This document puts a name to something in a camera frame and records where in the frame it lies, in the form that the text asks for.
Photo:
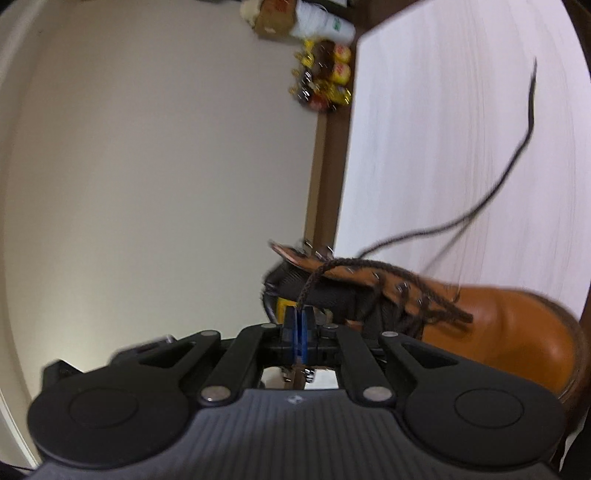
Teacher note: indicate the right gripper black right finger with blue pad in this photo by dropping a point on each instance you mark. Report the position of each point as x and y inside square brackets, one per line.
[359, 366]

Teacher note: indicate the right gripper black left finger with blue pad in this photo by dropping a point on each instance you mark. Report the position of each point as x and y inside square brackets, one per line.
[241, 366]

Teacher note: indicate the dark brown shoelace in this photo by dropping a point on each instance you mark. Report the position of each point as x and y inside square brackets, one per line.
[476, 321]

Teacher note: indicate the brown leather boot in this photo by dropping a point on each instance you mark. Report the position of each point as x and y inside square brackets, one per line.
[564, 352]

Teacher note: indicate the pack of yellow bottles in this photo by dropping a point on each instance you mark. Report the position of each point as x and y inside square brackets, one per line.
[322, 76]

